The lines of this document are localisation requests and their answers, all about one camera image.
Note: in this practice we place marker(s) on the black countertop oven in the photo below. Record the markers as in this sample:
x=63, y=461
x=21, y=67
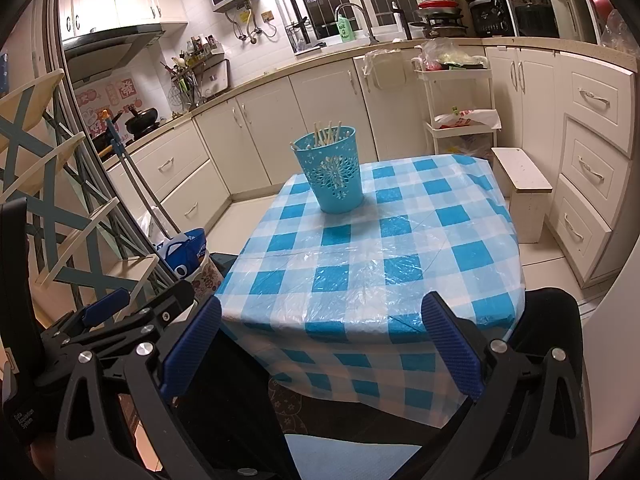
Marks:
x=492, y=17

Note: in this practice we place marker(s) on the clear crinkled plastic bag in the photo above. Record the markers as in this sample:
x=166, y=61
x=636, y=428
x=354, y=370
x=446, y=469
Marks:
x=617, y=35

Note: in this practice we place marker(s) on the red white plastic bag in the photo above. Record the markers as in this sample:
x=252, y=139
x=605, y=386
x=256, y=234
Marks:
x=465, y=120

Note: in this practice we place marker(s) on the blue mop with orange tip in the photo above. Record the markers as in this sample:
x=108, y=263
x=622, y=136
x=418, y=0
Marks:
x=135, y=175

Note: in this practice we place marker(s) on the blue perforated plastic bucket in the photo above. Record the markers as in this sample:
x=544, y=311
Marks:
x=337, y=195

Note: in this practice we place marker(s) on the blue shopping bag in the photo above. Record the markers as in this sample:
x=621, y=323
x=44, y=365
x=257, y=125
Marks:
x=182, y=252

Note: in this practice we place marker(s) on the light blue cloth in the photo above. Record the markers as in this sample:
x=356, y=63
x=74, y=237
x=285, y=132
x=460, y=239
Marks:
x=350, y=460

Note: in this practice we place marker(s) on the range hood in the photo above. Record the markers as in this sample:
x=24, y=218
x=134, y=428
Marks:
x=110, y=47

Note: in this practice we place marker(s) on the folding wooden shelf rack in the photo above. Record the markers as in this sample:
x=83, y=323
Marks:
x=30, y=100

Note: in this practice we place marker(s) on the blue white checked tablecloth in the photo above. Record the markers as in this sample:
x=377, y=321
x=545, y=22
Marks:
x=375, y=375

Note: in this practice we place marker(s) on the black wok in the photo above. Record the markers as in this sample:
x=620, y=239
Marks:
x=142, y=121

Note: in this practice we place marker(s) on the dark floral floor mat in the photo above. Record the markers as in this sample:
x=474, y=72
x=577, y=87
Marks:
x=287, y=405

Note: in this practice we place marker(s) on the floral patterned bin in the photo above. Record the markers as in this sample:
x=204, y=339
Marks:
x=207, y=277

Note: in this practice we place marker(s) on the black toaster oven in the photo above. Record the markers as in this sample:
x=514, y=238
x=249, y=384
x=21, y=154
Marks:
x=535, y=20

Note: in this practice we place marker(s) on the clear plastic table cover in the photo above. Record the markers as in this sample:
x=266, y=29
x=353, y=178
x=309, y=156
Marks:
x=400, y=270

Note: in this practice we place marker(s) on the green dish soap bottle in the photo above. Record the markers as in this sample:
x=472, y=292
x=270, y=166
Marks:
x=345, y=31

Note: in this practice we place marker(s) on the wall outlet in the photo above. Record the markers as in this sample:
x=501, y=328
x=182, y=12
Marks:
x=267, y=16

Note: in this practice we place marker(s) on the red wall decals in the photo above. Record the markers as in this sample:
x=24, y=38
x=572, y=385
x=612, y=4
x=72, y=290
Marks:
x=107, y=102

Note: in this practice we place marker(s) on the upper cabinets beside range hood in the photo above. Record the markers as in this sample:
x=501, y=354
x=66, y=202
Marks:
x=115, y=0

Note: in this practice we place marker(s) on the white rolling cart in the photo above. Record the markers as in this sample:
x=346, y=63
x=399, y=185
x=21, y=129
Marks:
x=430, y=110

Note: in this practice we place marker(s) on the plastic bags of food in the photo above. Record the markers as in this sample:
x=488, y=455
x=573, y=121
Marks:
x=450, y=55

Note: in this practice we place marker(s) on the rack of stacked pans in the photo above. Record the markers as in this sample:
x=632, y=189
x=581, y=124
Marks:
x=437, y=7

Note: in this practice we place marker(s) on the white thermos pot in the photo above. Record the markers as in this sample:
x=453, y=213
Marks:
x=570, y=10

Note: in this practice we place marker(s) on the black windowsill rack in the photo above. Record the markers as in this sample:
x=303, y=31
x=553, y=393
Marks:
x=299, y=35

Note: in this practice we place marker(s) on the bundle of wooden chopsticks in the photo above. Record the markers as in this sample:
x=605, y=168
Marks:
x=318, y=137

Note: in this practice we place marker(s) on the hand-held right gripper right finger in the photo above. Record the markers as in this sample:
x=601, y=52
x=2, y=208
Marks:
x=452, y=345

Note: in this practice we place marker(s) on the white lower kitchen cabinets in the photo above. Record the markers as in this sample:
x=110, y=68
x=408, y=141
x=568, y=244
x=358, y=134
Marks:
x=325, y=105

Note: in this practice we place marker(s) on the person's black pants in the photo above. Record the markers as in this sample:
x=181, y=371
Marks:
x=235, y=400

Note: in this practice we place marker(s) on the white step stool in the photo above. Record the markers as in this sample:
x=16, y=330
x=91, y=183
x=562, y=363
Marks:
x=525, y=190

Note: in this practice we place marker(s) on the wall utensil rack with bottles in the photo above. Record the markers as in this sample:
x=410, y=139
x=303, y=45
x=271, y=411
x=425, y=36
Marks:
x=200, y=70

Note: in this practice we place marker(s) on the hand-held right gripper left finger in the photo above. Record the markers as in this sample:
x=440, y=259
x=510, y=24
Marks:
x=192, y=345

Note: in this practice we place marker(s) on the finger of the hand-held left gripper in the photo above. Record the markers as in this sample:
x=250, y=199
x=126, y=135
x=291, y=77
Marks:
x=105, y=305
x=170, y=300

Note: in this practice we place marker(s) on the chrome kitchen faucet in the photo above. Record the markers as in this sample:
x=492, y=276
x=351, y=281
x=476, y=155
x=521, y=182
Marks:
x=357, y=10

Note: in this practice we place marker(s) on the red pot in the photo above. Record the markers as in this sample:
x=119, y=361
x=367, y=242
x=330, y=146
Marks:
x=599, y=10

